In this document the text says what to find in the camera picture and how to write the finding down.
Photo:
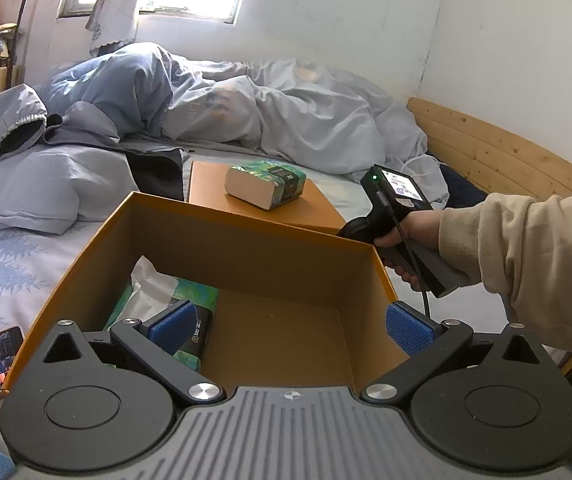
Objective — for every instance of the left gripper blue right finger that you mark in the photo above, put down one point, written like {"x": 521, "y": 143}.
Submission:
{"x": 409, "y": 329}

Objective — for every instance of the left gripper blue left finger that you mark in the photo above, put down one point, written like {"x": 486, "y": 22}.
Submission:
{"x": 172, "y": 327}

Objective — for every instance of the person's right hand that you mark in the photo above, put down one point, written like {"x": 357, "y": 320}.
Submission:
{"x": 420, "y": 228}

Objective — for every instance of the wooden bed headboard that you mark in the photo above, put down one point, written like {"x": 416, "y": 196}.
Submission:
{"x": 493, "y": 159}

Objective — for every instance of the open orange cardboard box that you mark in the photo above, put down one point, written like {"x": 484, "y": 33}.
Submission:
{"x": 296, "y": 308}

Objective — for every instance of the grey-blue duvet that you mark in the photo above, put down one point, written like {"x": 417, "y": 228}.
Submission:
{"x": 318, "y": 117}

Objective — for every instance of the green tissue pack on lid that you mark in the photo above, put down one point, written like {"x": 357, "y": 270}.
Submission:
{"x": 265, "y": 184}

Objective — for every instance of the green tissue pack in box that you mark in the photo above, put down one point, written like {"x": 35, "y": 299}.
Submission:
{"x": 150, "y": 292}

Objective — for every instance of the beige sleeved right forearm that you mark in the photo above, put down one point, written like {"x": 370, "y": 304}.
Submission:
{"x": 520, "y": 249}

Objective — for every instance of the light blue jacket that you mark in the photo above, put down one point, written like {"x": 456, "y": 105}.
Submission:
{"x": 60, "y": 168}

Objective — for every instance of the orange box lid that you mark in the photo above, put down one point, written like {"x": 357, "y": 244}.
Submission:
{"x": 310, "y": 211}

